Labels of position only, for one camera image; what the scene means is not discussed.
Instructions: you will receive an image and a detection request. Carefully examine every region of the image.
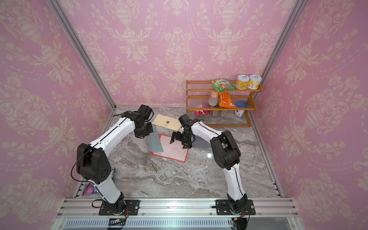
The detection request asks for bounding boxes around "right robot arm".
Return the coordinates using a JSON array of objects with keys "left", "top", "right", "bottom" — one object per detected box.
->
[{"left": 170, "top": 114, "right": 250, "bottom": 214}]

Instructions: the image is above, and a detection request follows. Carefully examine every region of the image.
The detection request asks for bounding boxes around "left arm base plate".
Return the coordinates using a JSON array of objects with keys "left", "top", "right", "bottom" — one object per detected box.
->
[{"left": 99, "top": 199, "right": 140, "bottom": 216}]

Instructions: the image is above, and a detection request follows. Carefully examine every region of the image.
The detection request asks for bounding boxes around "purple snack bag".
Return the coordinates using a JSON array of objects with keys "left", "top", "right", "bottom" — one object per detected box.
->
[{"left": 82, "top": 168, "right": 116, "bottom": 196}]

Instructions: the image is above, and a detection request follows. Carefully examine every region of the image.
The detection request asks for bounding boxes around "red bordered pink card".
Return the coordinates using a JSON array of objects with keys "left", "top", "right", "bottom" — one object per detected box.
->
[{"left": 150, "top": 134, "right": 189, "bottom": 163}]

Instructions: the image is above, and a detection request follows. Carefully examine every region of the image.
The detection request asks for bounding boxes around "orange snack bag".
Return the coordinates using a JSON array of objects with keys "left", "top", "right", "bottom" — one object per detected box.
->
[{"left": 218, "top": 92, "right": 236, "bottom": 108}]

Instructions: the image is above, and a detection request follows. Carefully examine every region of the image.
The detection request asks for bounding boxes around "pink beige bottle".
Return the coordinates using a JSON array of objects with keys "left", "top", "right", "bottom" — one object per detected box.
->
[{"left": 208, "top": 91, "right": 219, "bottom": 106}]

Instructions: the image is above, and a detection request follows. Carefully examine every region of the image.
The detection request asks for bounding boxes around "blue cloth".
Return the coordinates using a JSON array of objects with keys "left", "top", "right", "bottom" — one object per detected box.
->
[{"left": 235, "top": 101, "right": 249, "bottom": 110}]

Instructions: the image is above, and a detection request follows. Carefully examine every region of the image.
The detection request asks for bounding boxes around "white cup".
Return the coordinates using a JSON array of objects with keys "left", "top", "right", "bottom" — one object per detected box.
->
[{"left": 234, "top": 110, "right": 245, "bottom": 117}]

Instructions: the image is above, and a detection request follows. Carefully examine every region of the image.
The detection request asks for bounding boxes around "yellow can right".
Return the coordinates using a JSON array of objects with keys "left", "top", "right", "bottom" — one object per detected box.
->
[{"left": 247, "top": 74, "right": 262, "bottom": 90}]

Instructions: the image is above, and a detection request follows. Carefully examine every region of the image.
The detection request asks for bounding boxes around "green snack packet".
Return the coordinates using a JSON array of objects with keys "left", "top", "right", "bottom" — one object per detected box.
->
[{"left": 212, "top": 79, "right": 236, "bottom": 93}]

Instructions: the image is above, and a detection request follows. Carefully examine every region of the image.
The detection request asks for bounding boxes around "magenta pink item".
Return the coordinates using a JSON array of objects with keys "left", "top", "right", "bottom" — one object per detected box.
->
[{"left": 194, "top": 103, "right": 210, "bottom": 117}]

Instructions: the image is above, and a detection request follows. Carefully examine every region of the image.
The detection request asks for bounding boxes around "cream yellow envelope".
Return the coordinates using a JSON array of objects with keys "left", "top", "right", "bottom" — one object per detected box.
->
[{"left": 152, "top": 115, "right": 182, "bottom": 131}]

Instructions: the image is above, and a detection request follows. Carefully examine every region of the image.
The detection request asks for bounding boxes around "teal green envelope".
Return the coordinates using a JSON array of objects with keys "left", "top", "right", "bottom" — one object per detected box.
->
[{"left": 149, "top": 125, "right": 163, "bottom": 152}]

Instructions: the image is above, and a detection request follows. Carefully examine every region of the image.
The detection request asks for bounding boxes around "grey envelope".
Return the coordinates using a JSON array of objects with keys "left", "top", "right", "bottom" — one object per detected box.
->
[{"left": 192, "top": 136, "right": 211, "bottom": 149}]

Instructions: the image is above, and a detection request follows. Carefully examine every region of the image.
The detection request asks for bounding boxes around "aluminium front rail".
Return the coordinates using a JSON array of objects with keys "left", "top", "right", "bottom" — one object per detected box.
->
[{"left": 52, "top": 197, "right": 303, "bottom": 230}]

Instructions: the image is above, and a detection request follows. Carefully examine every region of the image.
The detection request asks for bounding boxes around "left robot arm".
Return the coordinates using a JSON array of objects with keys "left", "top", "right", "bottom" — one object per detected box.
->
[{"left": 76, "top": 104, "right": 154, "bottom": 213}]

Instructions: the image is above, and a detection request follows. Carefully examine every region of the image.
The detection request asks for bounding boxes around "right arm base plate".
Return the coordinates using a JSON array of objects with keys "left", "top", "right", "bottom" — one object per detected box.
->
[{"left": 211, "top": 199, "right": 256, "bottom": 216}]

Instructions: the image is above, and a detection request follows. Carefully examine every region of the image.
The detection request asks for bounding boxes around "wooden three-tier shelf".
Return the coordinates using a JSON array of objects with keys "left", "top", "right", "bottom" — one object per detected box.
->
[{"left": 185, "top": 80, "right": 263, "bottom": 127}]

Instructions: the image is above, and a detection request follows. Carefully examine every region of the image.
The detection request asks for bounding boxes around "yellow can left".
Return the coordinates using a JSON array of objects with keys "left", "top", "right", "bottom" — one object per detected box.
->
[{"left": 236, "top": 74, "right": 250, "bottom": 90}]

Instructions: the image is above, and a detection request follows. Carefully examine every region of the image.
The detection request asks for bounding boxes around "yellow can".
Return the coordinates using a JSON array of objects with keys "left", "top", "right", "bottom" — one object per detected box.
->
[
  {"left": 236, "top": 74, "right": 250, "bottom": 90},
  {"left": 247, "top": 74, "right": 262, "bottom": 90}
]

